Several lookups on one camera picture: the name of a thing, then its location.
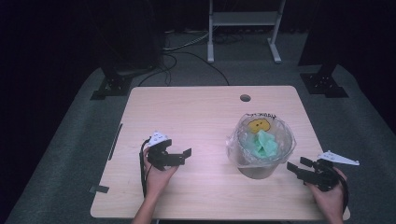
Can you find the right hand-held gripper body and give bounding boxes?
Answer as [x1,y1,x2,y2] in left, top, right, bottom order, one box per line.
[303,150,361,192]

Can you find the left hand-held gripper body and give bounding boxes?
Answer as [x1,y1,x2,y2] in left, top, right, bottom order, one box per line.
[146,132,185,172]

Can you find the clear plastic bag yellow face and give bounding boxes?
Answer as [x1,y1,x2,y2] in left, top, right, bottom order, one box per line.
[225,112,297,166]

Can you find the small grey trash bin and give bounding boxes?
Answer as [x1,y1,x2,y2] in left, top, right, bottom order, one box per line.
[234,122,295,180]

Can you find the person's left hand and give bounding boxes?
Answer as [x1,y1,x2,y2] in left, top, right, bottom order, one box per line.
[142,147,180,198]

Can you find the person's right hand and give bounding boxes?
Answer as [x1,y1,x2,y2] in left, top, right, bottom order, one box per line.
[305,167,348,217]

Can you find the crumpled green paper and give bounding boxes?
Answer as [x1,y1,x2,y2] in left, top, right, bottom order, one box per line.
[247,129,280,160]

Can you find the black strip on table edge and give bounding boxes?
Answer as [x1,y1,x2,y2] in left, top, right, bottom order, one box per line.
[107,122,124,161]

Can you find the black tape piece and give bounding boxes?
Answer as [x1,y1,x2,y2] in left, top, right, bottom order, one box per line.
[88,184,110,195]

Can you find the black metal stand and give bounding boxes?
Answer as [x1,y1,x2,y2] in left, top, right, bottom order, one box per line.
[90,59,134,102]
[297,0,350,100]

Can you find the white metal stand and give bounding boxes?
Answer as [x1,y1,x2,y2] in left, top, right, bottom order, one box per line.
[205,0,287,65]

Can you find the left hand-held gripper black cable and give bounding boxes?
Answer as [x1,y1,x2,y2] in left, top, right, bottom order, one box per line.
[138,137,153,199]

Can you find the hand-held gripper black cable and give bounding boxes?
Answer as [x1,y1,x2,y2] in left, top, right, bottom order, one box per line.
[332,168,350,214]
[138,137,153,199]

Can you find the right hand-held gripper black cable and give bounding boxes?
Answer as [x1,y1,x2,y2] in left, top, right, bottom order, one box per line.
[332,168,350,214]

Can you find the black floor cable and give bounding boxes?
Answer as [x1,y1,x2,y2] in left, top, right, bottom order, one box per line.
[136,50,231,88]

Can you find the grey floor cable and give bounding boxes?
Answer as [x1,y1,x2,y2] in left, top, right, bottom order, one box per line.
[162,28,211,52]

